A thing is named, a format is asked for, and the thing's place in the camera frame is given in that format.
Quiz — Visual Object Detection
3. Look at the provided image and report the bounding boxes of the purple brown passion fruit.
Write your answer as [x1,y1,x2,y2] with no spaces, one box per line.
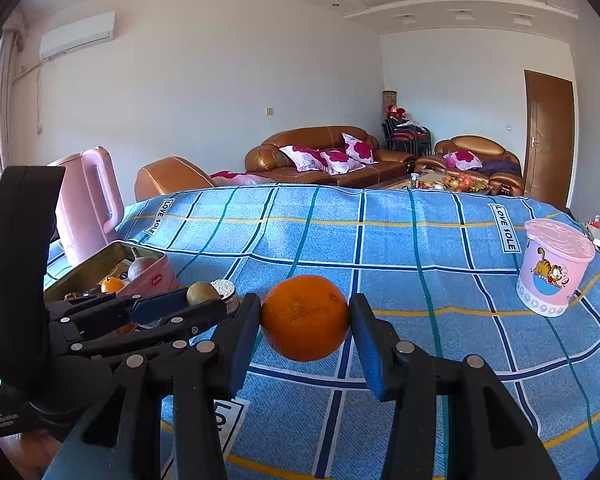
[127,247,160,283]

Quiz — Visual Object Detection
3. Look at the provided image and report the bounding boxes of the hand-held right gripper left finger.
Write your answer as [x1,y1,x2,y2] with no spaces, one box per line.
[42,292,263,480]

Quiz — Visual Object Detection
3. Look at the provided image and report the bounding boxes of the pink cloth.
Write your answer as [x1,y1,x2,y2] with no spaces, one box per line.
[209,170,273,186]

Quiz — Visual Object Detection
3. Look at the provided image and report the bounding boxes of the assorted fruit pile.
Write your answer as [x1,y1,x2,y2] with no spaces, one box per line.
[410,171,491,193]

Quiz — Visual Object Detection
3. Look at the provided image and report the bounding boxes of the brown leather two-seat sofa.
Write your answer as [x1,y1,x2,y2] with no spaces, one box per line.
[414,135,525,196]

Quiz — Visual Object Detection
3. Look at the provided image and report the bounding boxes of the white pink floral pillow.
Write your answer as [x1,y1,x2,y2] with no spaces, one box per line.
[341,133,379,164]
[442,150,483,171]
[320,150,367,176]
[278,145,328,172]

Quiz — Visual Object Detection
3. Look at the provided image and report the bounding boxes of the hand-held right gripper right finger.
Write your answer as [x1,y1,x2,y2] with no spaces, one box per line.
[348,292,563,480]

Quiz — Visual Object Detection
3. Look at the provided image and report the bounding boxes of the brown wooden door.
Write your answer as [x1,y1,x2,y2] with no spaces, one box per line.
[523,69,577,210]

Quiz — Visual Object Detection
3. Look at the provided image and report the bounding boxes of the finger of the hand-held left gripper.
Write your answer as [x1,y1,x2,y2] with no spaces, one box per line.
[50,300,228,361]
[47,294,191,328]

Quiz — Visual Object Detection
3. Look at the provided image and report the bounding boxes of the purple blanket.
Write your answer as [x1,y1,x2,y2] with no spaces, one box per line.
[477,158,523,177]

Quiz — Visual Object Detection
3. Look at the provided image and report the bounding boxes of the pink cartoon cat cup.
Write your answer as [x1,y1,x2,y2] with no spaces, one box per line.
[516,218,596,318]

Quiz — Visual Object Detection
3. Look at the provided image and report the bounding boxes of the pink metal tin box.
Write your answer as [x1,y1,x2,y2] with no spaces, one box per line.
[43,240,179,323]

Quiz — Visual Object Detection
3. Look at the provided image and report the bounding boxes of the stacked black chairs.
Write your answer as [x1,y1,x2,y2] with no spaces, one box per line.
[380,117,432,157]

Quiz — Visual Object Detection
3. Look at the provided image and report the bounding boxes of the coffee table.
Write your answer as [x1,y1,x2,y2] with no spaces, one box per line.
[377,172,496,193]

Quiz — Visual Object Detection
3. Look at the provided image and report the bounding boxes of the blue plaid tablecloth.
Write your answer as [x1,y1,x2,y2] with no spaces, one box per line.
[0,184,600,480]

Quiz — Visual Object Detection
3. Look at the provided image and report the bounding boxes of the pink electric kettle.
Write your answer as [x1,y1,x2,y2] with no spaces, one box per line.
[46,146,126,266]

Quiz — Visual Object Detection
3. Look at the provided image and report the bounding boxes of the white-lidded glass jar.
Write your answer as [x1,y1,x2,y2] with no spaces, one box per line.
[211,279,241,313]

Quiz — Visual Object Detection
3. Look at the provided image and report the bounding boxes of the orange leather armchair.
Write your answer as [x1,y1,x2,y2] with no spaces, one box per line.
[134,156,216,202]

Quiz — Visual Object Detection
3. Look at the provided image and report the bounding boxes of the brown leather three-seat sofa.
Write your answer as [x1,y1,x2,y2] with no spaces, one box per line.
[244,126,417,188]

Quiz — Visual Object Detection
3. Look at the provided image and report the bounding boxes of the white air conditioner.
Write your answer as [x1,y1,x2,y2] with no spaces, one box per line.
[39,11,117,60]

